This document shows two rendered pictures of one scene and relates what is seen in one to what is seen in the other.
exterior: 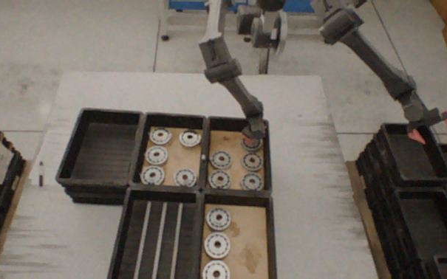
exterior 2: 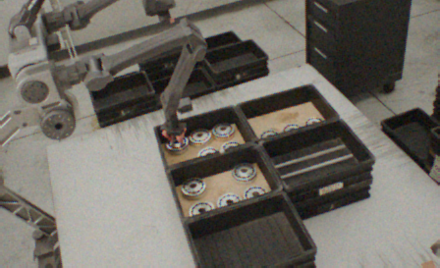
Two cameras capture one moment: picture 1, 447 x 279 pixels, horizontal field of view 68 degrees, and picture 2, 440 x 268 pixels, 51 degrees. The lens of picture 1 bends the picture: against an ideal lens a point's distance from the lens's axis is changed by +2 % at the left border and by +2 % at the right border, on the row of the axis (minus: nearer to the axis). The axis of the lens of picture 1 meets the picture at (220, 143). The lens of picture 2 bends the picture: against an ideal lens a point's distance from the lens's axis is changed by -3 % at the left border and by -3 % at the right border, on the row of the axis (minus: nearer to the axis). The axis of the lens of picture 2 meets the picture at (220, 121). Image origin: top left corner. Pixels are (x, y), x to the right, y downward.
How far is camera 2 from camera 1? 1.85 m
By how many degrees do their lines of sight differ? 64
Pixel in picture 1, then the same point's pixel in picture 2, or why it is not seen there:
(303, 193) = not seen: hidden behind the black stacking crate
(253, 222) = (258, 124)
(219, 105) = (115, 213)
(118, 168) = (260, 234)
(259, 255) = (282, 113)
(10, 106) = not seen: outside the picture
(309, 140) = (141, 134)
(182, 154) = (215, 190)
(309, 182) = not seen: hidden behind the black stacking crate
